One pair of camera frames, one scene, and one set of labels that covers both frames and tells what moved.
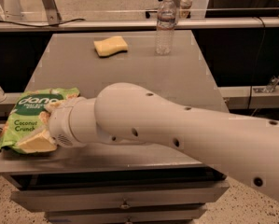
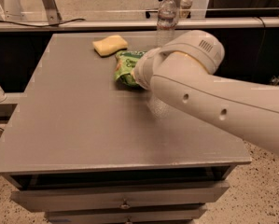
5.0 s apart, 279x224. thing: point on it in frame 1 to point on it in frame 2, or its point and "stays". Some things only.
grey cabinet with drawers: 109,181 stays
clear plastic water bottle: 165,26 stays
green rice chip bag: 23,118 to 125,63
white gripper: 59,121 to 144,69
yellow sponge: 110,46 stays
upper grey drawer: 116,198 stays
